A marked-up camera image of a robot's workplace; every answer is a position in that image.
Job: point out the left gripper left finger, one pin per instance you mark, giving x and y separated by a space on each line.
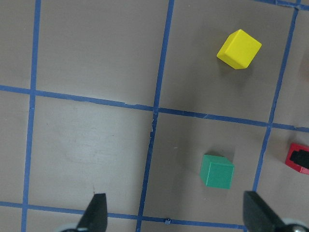
95 217

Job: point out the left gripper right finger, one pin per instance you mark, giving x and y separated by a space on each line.
258 216

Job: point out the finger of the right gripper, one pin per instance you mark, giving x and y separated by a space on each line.
300 158

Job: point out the red wooden block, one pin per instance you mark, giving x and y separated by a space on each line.
288 162

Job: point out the green wooden block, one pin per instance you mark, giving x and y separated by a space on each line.
216 172

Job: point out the yellow wooden block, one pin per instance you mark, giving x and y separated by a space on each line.
239 50

